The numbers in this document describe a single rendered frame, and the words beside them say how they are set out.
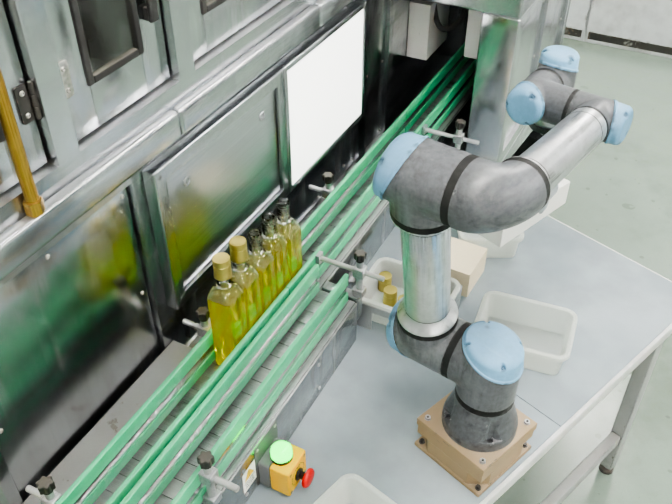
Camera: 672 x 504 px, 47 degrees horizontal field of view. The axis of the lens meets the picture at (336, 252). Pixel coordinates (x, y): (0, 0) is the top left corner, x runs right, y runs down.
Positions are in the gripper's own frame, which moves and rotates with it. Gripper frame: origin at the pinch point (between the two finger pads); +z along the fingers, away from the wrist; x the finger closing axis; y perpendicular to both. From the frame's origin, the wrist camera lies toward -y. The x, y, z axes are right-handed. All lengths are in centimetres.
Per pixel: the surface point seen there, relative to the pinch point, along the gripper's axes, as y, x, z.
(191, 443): -85, 9, 18
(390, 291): -20.1, 20.3, 27.8
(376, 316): -27.7, 17.4, 29.2
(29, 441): -108, 24, 12
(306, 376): -56, 10, 22
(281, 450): -71, 0, 24
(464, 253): 3.4, 16.7, 26.6
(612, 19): 305, 146, 90
